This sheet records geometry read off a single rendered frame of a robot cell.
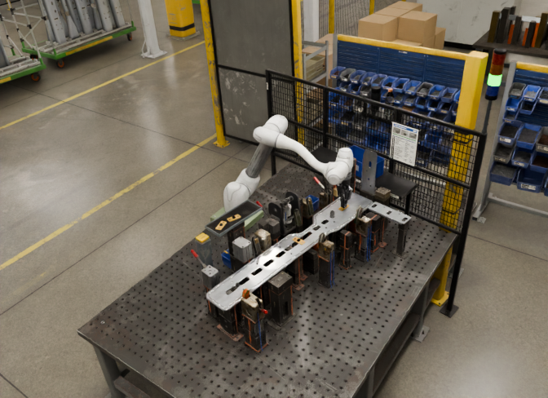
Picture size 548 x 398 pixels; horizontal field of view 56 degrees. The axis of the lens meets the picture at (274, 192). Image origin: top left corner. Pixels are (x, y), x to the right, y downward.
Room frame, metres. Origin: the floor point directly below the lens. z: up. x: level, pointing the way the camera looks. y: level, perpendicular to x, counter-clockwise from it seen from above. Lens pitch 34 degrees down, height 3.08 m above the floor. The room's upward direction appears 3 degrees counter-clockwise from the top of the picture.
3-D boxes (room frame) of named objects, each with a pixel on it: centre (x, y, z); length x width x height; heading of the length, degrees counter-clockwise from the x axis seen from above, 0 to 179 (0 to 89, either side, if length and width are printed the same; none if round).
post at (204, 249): (2.44, 0.45, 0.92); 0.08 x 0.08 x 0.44; 44
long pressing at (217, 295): (2.52, -0.13, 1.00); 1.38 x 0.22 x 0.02; 134
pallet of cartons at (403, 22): (7.35, -1.99, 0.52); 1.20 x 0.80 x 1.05; 140
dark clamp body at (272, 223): (2.66, 0.02, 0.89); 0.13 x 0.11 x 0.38; 44
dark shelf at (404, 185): (3.31, -0.64, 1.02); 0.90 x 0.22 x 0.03; 44
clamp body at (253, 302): (2.00, 0.15, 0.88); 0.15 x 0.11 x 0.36; 44
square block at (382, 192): (2.96, -0.76, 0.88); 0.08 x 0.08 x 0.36; 44
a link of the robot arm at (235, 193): (3.20, 0.29, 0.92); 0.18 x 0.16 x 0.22; 154
